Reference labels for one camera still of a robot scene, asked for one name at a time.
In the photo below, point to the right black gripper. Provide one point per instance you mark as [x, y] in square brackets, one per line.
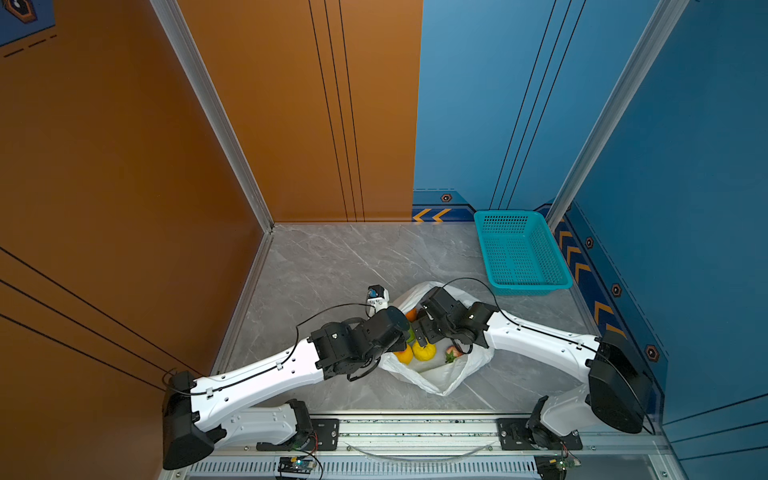
[423, 324]

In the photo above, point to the right green circuit board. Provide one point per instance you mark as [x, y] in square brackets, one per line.
[555, 468]

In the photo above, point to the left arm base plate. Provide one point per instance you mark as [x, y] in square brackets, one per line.
[322, 436]

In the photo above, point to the green circuit board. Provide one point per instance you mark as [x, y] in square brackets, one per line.
[555, 468]
[297, 467]

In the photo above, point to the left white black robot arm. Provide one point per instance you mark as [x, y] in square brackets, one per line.
[201, 415]

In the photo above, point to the yellow lemon fruit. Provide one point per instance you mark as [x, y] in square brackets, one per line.
[424, 353]

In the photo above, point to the right aluminium corner post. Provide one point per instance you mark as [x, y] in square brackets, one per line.
[653, 38]

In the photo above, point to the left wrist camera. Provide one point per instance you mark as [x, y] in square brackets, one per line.
[377, 299]

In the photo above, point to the left aluminium corner post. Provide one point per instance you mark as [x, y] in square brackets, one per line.
[177, 31]

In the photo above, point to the left green circuit board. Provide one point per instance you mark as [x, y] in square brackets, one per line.
[297, 467]

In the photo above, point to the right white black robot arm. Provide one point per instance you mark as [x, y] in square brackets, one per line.
[614, 387]

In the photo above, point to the aluminium front rail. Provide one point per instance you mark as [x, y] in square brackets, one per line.
[433, 445]

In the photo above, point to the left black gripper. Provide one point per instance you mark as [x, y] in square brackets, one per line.
[400, 344]

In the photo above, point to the white plastic bag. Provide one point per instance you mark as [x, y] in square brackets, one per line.
[435, 376]

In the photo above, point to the teal plastic basket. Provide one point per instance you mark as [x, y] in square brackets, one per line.
[520, 254]

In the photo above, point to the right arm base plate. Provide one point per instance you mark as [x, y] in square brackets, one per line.
[514, 434]

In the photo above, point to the yellow red mango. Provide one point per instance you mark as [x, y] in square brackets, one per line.
[405, 356]

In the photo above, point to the aluminium corner post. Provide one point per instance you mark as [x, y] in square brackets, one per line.
[177, 31]
[653, 38]

